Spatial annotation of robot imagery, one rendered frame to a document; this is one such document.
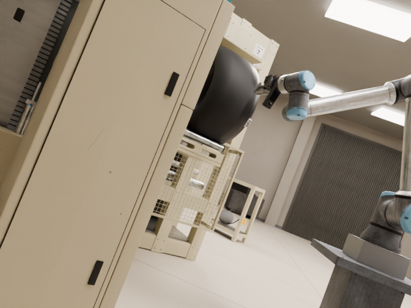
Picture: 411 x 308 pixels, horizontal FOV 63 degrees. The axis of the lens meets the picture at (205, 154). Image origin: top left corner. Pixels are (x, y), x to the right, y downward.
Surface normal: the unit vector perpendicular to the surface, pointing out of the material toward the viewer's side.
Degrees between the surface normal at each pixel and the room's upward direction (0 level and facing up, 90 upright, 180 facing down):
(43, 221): 90
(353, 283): 90
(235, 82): 78
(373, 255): 90
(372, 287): 90
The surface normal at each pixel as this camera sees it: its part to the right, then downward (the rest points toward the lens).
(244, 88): 0.54, -0.02
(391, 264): -0.09, -0.09
